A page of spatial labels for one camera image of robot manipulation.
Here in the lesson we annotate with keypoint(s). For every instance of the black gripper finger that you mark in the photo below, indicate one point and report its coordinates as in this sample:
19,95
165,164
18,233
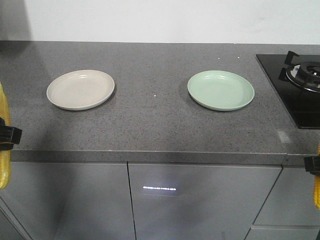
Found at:
9,136
312,164

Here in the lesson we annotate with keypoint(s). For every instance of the grey right cabinet door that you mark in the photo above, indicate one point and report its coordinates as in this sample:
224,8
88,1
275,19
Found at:
289,212

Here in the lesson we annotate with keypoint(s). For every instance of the corn cob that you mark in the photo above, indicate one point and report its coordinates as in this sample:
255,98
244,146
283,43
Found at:
316,190
5,155

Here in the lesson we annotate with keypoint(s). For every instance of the grey corner cabinet door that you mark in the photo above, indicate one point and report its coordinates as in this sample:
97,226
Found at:
197,202

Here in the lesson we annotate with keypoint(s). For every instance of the grey left lower cabinet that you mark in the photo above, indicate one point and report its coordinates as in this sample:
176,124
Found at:
70,201

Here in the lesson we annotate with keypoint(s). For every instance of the black gas stove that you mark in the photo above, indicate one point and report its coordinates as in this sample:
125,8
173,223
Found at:
296,79

